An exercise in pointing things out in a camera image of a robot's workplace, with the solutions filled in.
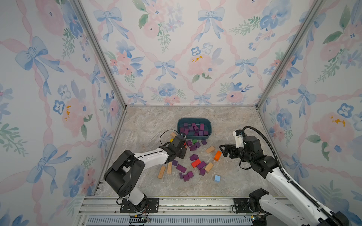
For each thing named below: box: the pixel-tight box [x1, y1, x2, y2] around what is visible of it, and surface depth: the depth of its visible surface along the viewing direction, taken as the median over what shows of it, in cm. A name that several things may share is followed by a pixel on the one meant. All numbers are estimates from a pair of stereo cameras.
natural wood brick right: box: [205, 145, 215, 154], surface depth 96 cm
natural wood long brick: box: [166, 161, 173, 175], surface depth 87 cm
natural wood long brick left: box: [157, 165, 166, 179], surface depth 86 cm
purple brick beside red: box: [196, 160, 207, 170], surface depth 90 cm
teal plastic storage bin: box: [177, 117, 213, 140], surface depth 105 cm
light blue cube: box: [214, 174, 221, 183], surface depth 83 cm
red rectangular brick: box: [191, 158, 202, 169], surface depth 90 cm
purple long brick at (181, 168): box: [176, 163, 187, 174], surface depth 88 cm
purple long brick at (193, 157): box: [189, 153, 199, 162], surface depth 93 cm
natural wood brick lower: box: [204, 161, 214, 173], surface depth 87 cm
